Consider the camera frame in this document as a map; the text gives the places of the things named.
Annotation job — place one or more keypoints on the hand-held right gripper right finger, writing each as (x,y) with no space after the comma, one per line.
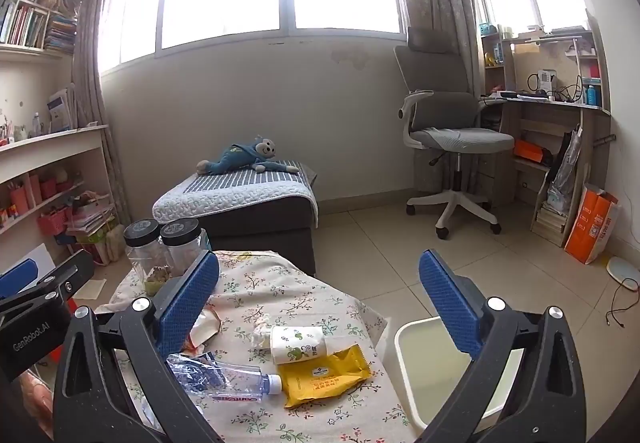
(450,298)

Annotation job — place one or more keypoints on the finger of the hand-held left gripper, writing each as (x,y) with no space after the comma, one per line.
(65,275)
(17,279)

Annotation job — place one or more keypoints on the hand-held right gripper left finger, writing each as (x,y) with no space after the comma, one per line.
(190,298)

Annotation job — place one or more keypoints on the white trash bin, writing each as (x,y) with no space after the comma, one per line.
(430,373)

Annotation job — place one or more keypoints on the white tissue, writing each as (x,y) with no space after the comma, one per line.
(261,333)

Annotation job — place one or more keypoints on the crushed clear plastic bottle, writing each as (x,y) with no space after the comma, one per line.
(225,378)

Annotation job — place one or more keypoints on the white paper cup green print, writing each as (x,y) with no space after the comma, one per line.
(300,345)

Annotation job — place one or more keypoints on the yellow snack packet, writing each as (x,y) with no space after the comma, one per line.
(320,378)

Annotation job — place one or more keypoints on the person's left forearm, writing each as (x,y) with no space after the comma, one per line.
(37,403)

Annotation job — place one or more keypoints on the paper sheet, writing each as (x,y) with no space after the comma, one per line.
(90,289)

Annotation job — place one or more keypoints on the pink basket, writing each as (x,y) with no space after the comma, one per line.
(52,223)

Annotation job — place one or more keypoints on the clear jar with round nuts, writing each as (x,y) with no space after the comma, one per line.
(182,243)

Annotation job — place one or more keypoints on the stack of papers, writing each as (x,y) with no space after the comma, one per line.
(90,220)

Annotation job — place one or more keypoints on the white tote bag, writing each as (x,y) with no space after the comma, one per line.
(116,240)

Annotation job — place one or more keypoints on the clear jar with pistachios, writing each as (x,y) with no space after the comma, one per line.
(142,253)

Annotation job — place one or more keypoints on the pink pen cup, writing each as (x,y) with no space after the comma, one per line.
(20,202)

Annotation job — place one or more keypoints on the dark grey ottoman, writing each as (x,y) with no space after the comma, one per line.
(260,233)

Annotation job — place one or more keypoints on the grey quilted mat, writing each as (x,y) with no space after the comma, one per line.
(240,195)

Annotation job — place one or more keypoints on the white curved shelf unit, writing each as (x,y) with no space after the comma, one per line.
(55,143)

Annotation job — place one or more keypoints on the blue plush monkey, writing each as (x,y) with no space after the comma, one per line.
(235,158)

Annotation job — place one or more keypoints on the orange paper bag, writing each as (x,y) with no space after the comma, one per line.
(590,228)

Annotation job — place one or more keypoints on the grey office chair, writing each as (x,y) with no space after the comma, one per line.
(450,138)

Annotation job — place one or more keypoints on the orange box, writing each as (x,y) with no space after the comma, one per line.
(532,152)

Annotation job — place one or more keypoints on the clear plastic bag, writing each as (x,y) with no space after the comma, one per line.
(565,173)

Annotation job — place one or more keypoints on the light blue floor scale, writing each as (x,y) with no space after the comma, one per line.
(624,273)

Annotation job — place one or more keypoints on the wooden desk with hutch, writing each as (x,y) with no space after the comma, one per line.
(545,113)

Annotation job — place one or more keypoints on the blue bottle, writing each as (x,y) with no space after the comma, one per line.
(591,94)

